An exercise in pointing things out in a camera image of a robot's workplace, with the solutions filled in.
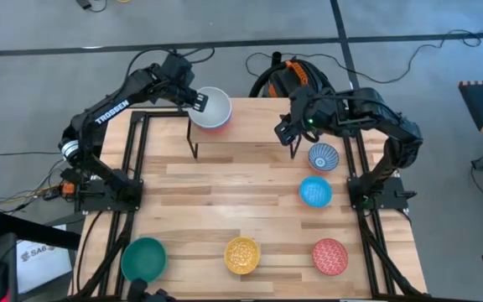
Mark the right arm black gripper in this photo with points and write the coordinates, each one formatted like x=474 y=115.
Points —
x=300 y=126

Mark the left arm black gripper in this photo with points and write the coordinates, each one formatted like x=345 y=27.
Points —
x=178 y=92

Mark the white bowl with red base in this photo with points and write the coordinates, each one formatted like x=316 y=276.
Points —
x=210 y=109

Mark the plain red bowl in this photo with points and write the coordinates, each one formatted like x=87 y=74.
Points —
x=218 y=129

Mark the orange patterned bowl blue inside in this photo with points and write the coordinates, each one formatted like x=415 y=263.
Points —
x=315 y=191

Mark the navy diamond bowl yellow inside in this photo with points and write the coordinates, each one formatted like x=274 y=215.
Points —
x=242 y=255

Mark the red herringbone patterned bowl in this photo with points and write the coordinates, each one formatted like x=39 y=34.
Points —
x=330 y=256

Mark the plain teal green bowl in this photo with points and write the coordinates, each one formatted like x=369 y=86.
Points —
x=144 y=259

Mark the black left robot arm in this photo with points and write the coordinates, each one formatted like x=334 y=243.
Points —
x=111 y=111

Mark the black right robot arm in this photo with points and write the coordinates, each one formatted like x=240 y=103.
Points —
x=392 y=126

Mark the red wave bowl blue-white inside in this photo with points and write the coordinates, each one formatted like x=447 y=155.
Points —
x=323 y=157

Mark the black and orange vacuum cleaner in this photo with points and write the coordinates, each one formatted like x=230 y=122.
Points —
x=285 y=79

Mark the black power adapter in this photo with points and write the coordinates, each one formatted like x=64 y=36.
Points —
x=85 y=3

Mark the orange electrical connector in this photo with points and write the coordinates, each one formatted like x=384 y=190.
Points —
x=69 y=189

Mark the white printed box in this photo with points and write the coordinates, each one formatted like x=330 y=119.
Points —
x=40 y=264

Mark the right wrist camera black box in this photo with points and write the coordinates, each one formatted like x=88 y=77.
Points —
x=310 y=113

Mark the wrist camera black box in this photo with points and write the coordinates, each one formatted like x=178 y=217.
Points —
x=310 y=113
x=178 y=69

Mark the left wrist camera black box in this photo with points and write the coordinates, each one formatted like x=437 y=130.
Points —
x=178 y=69

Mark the black aluminium rig frame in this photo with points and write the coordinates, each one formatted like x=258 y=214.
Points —
x=367 y=251
x=137 y=138

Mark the black table-level camera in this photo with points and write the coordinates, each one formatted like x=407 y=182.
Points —
x=141 y=291

